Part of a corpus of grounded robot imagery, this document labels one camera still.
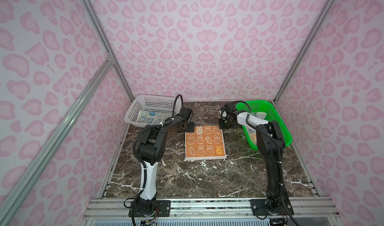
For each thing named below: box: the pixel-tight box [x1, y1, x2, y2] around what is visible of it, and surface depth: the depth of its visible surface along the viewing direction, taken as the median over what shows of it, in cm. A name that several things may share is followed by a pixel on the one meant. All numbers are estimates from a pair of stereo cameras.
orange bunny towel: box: [184, 125, 227, 161], surface depth 97 cm
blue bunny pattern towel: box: [137, 110, 173, 124], surface depth 109 cm
